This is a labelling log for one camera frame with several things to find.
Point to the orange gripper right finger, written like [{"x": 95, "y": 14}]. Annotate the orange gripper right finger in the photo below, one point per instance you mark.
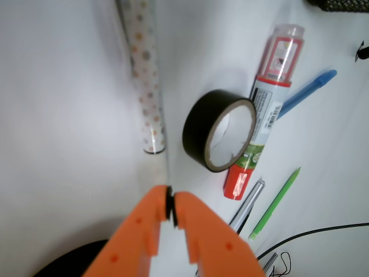
[{"x": 211, "y": 243}]

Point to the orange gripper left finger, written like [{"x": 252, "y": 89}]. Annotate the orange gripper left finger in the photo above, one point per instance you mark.
[{"x": 136, "y": 241}]

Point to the dark brown tape roll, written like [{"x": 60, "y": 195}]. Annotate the dark brown tape roll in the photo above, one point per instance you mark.
[{"x": 218, "y": 129}]

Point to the silver metal pen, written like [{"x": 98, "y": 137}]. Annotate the silver metal pen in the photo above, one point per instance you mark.
[{"x": 239, "y": 219}]

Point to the blue plastic pen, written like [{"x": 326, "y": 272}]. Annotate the blue plastic pen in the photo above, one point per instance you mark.
[{"x": 306, "y": 91}]

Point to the white dotted pen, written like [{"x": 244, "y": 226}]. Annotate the white dotted pen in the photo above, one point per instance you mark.
[{"x": 138, "y": 22}]

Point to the black mesh pen holder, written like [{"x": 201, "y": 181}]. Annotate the black mesh pen holder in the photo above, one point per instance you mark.
[{"x": 351, "y": 6}]

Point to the black round base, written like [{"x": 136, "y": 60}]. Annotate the black round base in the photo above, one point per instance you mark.
[{"x": 73, "y": 263}]

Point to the spiral notebook corner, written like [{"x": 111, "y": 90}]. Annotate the spiral notebook corner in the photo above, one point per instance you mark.
[{"x": 279, "y": 264}]

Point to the red capped glue stick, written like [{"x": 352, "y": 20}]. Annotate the red capped glue stick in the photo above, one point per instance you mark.
[{"x": 269, "y": 92}]

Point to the black binder clip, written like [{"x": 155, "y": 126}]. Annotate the black binder clip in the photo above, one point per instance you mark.
[{"x": 362, "y": 52}]

